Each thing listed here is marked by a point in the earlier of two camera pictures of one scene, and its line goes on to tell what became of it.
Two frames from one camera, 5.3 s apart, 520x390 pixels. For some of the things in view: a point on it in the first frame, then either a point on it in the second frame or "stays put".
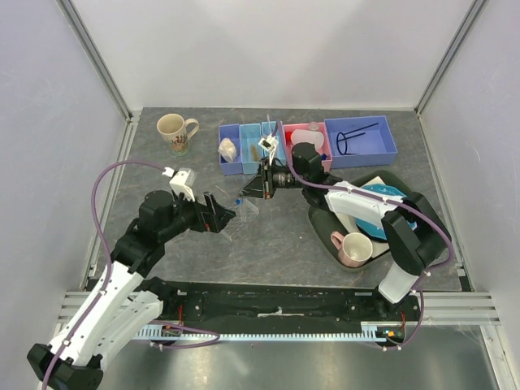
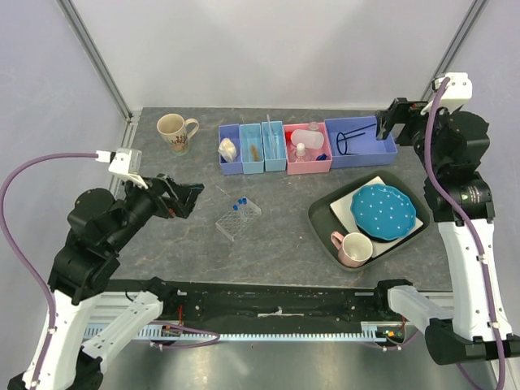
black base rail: x=187 y=303 stays put
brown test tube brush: x=254 y=153 stays put
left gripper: x=211 y=217 -> x=182 y=200
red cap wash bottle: x=300 y=136 stays put
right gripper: x=255 y=188 -> x=401 y=111
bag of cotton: x=227 y=149 stays put
